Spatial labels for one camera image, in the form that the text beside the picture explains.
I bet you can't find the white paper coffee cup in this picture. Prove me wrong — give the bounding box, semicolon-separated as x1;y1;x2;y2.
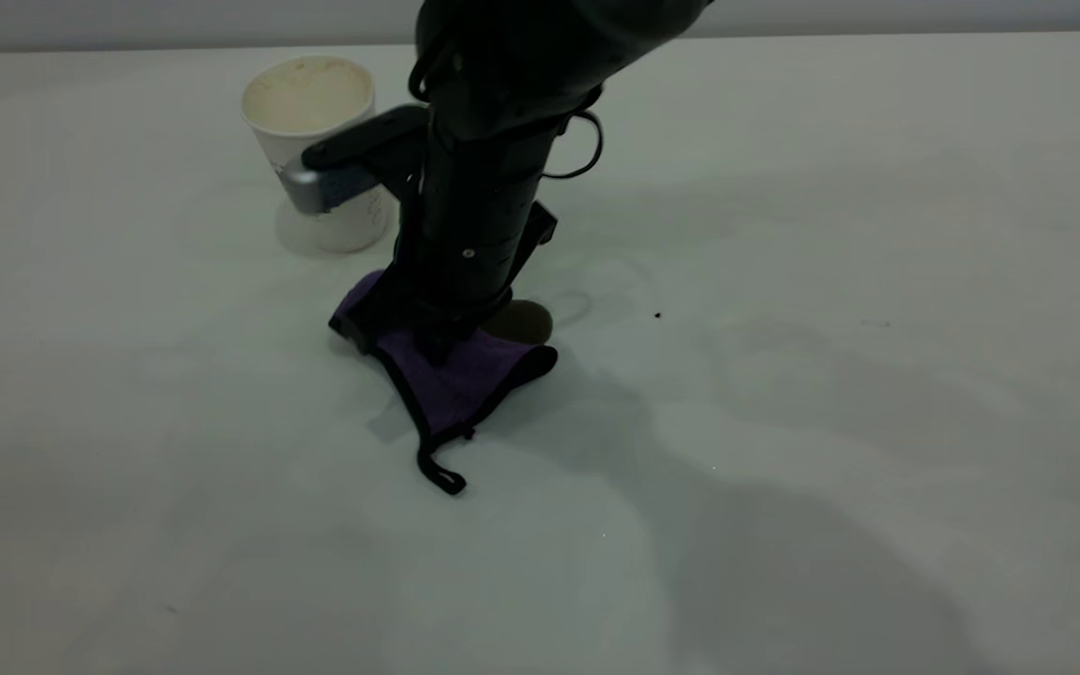
241;55;397;255

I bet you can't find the dark brown coffee spill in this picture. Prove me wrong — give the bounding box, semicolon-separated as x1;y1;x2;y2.
482;299;554;347

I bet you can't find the purple cloth with black trim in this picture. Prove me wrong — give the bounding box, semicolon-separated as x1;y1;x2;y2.
328;269;560;497

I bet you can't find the grey and black wrist camera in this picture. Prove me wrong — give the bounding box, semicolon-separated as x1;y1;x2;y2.
278;103;430;216

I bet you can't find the black cable loop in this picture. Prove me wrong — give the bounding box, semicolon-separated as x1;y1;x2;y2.
540;109;606;181

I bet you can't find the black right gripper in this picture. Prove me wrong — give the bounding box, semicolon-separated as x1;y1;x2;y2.
377;111;560;368

